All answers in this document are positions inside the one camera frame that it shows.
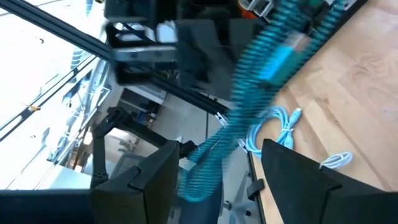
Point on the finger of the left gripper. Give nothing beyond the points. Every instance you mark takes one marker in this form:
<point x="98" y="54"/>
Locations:
<point x="242" y="37"/>
<point x="202" y="56"/>

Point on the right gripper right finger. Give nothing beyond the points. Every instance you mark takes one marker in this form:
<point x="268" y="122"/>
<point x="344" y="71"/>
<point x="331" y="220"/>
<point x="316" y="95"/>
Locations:
<point x="298" y="193"/>

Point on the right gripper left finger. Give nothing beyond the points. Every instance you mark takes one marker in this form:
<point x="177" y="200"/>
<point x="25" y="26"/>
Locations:
<point x="146" y="193"/>

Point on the black aluminium table frame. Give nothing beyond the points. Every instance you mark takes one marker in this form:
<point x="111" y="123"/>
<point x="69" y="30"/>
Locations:
<point x="62" y="29"/>

